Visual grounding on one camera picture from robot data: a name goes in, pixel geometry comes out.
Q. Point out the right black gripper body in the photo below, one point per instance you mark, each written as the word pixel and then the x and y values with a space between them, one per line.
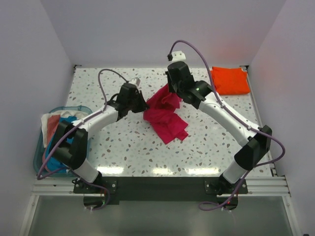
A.
pixel 173 87

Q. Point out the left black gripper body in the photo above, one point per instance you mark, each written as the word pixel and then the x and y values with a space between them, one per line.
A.
pixel 133 104

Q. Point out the magenta t shirt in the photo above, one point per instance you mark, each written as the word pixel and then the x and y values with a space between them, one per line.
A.
pixel 162 117

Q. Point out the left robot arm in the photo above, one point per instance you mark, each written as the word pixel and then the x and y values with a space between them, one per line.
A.
pixel 70 142

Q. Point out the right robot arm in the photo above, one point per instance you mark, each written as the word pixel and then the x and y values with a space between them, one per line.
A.
pixel 254 140

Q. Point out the folded orange t shirt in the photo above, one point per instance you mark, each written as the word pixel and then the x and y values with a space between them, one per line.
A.
pixel 230 81

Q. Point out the white t shirt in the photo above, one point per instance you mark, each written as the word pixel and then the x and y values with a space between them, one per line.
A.
pixel 62 113

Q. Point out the salmon pink t shirt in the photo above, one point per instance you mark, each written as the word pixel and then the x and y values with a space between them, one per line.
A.
pixel 50 129

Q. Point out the blue t shirt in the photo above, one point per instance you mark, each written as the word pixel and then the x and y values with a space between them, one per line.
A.
pixel 53 164

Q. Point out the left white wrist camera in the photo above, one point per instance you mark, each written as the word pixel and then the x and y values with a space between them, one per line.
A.
pixel 135 81

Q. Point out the aluminium frame rail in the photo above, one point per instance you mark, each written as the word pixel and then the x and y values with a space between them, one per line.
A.
pixel 54 210

